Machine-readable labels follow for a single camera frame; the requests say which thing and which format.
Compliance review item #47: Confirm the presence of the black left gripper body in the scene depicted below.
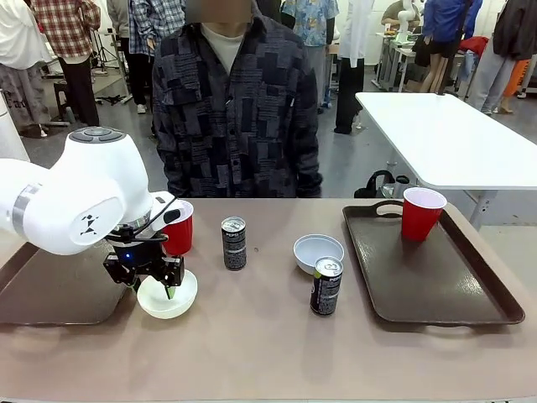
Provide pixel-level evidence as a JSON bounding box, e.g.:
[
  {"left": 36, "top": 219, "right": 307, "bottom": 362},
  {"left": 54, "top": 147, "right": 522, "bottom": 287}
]
[{"left": 107, "top": 234, "right": 169, "bottom": 279}]

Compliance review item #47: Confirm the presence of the white plastic bowl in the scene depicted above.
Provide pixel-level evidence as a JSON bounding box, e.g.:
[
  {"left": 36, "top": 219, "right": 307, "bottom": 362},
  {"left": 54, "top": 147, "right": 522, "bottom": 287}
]
[
  {"left": 292, "top": 233, "right": 346, "bottom": 276},
  {"left": 136, "top": 270, "right": 199, "bottom": 320}
]

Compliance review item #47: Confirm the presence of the red plastic cup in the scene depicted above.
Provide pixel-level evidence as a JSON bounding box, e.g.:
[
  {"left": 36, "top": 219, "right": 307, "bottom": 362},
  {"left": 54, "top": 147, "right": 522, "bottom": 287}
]
[
  {"left": 161, "top": 200, "right": 196, "bottom": 256},
  {"left": 401, "top": 186, "right": 449, "bottom": 243}
]

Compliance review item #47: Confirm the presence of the black Pepsi can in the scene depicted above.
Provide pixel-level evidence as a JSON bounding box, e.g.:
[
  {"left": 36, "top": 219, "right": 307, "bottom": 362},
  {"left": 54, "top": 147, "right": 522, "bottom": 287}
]
[
  {"left": 221, "top": 216, "right": 249, "bottom": 271},
  {"left": 310, "top": 256, "right": 344, "bottom": 317}
]

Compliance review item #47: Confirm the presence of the brown plastic serving tray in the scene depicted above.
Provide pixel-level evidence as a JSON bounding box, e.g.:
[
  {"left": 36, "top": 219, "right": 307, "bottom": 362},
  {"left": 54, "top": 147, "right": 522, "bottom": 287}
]
[
  {"left": 0, "top": 242, "right": 140, "bottom": 327},
  {"left": 341, "top": 200, "right": 527, "bottom": 328}
]

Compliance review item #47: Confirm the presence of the black tripod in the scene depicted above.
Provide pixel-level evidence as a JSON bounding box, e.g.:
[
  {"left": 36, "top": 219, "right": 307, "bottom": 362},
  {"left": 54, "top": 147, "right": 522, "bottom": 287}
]
[{"left": 93, "top": 31, "right": 136, "bottom": 107}]

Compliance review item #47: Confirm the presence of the person in patchwork shirt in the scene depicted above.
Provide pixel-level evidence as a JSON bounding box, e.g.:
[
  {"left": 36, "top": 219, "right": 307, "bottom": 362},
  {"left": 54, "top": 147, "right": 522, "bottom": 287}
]
[{"left": 150, "top": 0, "right": 325, "bottom": 200}]

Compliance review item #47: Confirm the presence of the black stool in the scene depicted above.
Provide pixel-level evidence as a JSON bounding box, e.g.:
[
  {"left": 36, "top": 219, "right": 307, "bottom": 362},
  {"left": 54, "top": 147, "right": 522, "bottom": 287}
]
[{"left": 51, "top": 80, "right": 73, "bottom": 128}]

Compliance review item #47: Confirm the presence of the black bag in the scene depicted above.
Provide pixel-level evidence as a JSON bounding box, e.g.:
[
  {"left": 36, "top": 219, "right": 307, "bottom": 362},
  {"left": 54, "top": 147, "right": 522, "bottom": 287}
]
[{"left": 353, "top": 170, "right": 410, "bottom": 200}]

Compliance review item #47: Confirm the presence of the person in blue plaid shirt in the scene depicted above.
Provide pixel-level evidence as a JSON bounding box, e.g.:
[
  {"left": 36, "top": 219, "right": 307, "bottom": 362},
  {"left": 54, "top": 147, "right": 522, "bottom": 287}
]
[{"left": 127, "top": 0, "right": 188, "bottom": 115}]

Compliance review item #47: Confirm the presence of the person in red plaid shirt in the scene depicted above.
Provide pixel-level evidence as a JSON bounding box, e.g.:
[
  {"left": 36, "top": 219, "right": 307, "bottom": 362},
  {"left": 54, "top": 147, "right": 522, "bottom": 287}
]
[{"left": 30, "top": 0, "right": 102, "bottom": 128}]

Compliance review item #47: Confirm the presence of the person in white shirt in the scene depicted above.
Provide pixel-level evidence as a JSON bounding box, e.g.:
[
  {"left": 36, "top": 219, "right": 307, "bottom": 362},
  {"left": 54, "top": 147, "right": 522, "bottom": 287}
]
[{"left": 0, "top": 0, "right": 52, "bottom": 139}]

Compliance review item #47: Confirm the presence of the person in floral shirt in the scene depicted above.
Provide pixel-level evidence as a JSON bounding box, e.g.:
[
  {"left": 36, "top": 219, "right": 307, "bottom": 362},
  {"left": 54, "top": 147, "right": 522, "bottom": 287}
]
[{"left": 279, "top": 0, "right": 340, "bottom": 115}]

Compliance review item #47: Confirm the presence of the person in white coat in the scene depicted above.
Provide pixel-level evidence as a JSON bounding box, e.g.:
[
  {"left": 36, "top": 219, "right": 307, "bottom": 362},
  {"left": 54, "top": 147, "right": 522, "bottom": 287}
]
[{"left": 333, "top": 0, "right": 378, "bottom": 136}]

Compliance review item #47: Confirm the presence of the white folding table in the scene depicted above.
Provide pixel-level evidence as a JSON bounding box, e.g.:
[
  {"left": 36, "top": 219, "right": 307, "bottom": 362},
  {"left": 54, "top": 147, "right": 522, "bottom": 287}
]
[{"left": 354, "top": 92, "right": 537, "bottom": 231}]

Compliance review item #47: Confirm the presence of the grey background desk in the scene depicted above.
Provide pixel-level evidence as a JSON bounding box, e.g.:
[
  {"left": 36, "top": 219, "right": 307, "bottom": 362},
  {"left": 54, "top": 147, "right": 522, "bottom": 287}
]
[{"left": 374, "top": 31, "right": 467, "bottom": 94}]

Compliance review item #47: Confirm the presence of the seated person in olive top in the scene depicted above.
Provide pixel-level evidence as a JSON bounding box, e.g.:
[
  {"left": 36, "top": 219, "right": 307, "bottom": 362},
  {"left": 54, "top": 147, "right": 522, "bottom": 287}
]
[{"left": 380, "top": 0, "right": 406, "bottom": 27}]

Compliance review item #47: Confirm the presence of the person in blue jacket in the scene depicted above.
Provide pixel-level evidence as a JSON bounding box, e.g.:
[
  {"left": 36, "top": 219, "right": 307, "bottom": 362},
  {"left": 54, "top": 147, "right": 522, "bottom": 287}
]
[{"left": 418, "top": 0, "right": 484, "bottom": 96}]

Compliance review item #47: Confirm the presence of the red jacket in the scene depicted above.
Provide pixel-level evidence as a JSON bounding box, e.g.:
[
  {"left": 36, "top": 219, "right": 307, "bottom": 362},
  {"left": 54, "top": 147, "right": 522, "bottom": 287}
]
[{"left": 458, "top": 36, "right": 491, "bottom": 58}]

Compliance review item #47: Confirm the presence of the orange sign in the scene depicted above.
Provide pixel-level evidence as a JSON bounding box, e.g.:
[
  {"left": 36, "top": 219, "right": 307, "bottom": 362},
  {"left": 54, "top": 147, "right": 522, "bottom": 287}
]
[{"left": 502, "top": 58, "right": 532, "bottom": 98}]

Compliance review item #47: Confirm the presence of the person in black jacket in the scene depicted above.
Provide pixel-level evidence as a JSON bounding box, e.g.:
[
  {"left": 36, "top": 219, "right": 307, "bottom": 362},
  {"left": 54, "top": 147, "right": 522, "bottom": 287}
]
[{"left": 472, "top": 0, "right": 537, "bottom": 117}]

